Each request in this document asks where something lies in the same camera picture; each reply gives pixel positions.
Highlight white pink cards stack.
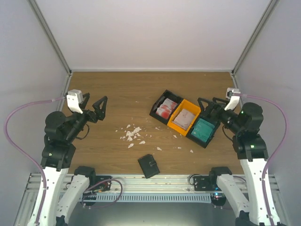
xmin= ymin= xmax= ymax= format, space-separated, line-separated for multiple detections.
xmin=173 ymin=109 xmax=195 ymax=130

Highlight aluminium front rail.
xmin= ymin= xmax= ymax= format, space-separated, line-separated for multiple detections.
xmin=25 ymin=174 xmax=280 ymax=194

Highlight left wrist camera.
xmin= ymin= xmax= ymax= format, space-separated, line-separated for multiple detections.
xmin=66 ymin=89 xmax=83 ymax=114

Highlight black bin left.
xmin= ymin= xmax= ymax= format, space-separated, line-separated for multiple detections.
xmin=150 ymin=90 xmax=183 ymax=125

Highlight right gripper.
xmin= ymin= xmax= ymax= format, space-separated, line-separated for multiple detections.
xmin=197 ymin=97 xmax=243 ymax=134

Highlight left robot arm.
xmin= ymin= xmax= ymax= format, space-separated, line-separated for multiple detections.
xmin=28 ymin=89 xmax=108 ymax=226

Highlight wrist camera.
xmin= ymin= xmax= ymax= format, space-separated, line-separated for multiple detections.
xmin=66 ymin=89 xmax=83 ymax=114
xmin=224 ymin=88 xmax=240 ymax=111

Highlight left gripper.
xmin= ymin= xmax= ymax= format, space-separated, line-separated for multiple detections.
xmin=65 ymin=92 xmax=107 ymax=142

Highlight teal cards stack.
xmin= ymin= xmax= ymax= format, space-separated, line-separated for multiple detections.
xmin=191 ymin=118 xmax=214 ymax=142

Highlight grey cable duct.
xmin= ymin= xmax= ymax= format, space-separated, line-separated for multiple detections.
xmin=84 ymin=193 xmax=211 ymax=203

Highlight left frame post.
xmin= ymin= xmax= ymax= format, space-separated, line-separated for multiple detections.
xmin=27 ymin=0 xmax=72 ymax=76

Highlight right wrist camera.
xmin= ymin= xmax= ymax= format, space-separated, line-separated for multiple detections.
xmin=224 ymin=88 xmax=240 ymax=111

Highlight red white cards stack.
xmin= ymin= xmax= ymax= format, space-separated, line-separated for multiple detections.
xmin=156 ymin=98 xmax=177 ymax=119

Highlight right frame post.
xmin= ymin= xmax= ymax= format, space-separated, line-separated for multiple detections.
xmin=231 ymin=0 xmax=279 ymax=77

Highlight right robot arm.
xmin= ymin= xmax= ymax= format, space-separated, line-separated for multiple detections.
xmin=198 ymin=98 xmax=282 ymax=226

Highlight black bin right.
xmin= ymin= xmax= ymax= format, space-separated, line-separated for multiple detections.
xmin=186 ymin=113 xmax=220 ymax=148

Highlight orange bin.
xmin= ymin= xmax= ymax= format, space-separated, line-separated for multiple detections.
xmin=167 ymin=99 xmax=201 ymax=136

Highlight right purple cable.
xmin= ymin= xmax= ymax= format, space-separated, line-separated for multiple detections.
xmin=238 ymin=93 xmax=289 ymax=226

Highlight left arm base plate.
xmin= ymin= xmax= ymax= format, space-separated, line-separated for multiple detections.
xmin=86 ymin=175 xmax=112 ymax=193

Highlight frame post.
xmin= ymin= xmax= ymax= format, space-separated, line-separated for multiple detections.
xmin=27 ymin=0 xmax=72 ymax=76
xmin=231 ymin=0 xmax=279 ymax=77

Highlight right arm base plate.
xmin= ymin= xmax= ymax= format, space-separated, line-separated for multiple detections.
xmin=192 ymin=175 xmax=220 ymax=192

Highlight black leather card holder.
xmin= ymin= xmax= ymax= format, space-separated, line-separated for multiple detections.
xmin=138 ymin=154 xmax=160 ymax=179

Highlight black bin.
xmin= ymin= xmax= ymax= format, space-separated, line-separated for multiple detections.
xmin=186 ymin=113 xmax=220 ymax=148
xmin=150 ymin=90 xmax=183 ymax=125

